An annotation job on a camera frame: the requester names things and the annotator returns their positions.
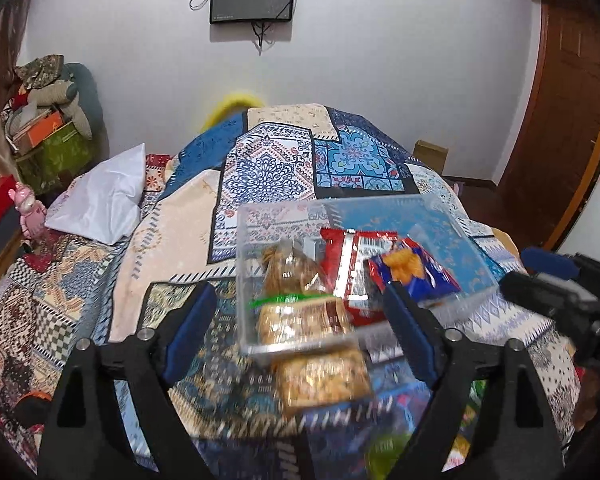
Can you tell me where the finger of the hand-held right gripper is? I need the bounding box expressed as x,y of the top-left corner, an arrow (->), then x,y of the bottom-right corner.
521,246 -> 582,281
499,270 -> 600,322

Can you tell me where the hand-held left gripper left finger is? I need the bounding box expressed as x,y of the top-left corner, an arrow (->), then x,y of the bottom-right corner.
37,282 -> 219,480

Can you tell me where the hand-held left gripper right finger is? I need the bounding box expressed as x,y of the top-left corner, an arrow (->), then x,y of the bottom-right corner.
382,280 -> 566,480

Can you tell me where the blue and orange snack packet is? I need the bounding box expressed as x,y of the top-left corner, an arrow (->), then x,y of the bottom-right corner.
367,237 -> 462,307

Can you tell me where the red and white snack packet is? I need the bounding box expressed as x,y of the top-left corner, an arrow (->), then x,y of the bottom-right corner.
320,227 -> 402,327

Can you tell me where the clear packet of golden crackers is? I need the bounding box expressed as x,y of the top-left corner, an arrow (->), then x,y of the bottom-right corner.
274,347 -> 375,417

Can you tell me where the clear plastic container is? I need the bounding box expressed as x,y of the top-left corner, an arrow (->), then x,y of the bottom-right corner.
236,194 -> 499,357

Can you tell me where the clear packet of brown cookies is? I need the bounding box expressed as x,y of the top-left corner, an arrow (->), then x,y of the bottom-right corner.
259,239 -> 327,297

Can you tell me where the brown biscuit packet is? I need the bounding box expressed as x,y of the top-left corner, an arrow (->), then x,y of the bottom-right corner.
249,292 -> 357,349

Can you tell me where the dark blue snack packet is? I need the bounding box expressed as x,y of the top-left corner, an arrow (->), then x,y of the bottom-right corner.
280,385 -> 433,480

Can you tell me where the green snack packet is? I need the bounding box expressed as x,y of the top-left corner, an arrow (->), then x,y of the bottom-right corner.
364,429 -> 417,480

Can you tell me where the brown wooden door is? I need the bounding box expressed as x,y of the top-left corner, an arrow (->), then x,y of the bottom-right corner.
494,2 -> 600,253

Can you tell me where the white pillow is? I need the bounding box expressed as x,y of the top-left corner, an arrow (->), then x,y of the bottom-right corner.
45,143 -> 147,247

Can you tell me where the patterned patchwork blanket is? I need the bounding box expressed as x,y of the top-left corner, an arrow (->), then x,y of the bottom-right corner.
0,104 -> 581,480

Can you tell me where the small cardboard box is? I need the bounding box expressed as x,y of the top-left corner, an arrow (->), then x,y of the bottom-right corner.
413,139 -> 450,177

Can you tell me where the pink toy figure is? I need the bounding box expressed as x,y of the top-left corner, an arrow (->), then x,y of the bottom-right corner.
7,182 -> 49,241

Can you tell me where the yellow round object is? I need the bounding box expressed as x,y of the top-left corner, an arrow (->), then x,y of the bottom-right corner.
202,90 -> 267,132

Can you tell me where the green patterned box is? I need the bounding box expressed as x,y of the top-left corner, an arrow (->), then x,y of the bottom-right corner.
14,120 -> 95,197

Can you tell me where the teal cushion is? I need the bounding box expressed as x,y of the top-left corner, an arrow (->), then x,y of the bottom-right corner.
62,62 -> 107,142

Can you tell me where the orange shoe box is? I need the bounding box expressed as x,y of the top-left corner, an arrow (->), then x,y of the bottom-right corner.
11,110 -> 65,157

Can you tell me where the grey stuffed toy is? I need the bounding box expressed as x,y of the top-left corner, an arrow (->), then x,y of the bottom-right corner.
24,77 -> 94,140

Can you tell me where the camouflage cloth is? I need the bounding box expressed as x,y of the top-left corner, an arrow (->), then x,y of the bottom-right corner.
14,53 -> 67,90

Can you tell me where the brown curtain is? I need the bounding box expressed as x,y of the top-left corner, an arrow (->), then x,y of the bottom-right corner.
0,0 -> 43,201

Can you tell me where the black monitor cable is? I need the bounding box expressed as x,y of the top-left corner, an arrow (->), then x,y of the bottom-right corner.
250,20 -> 277,56

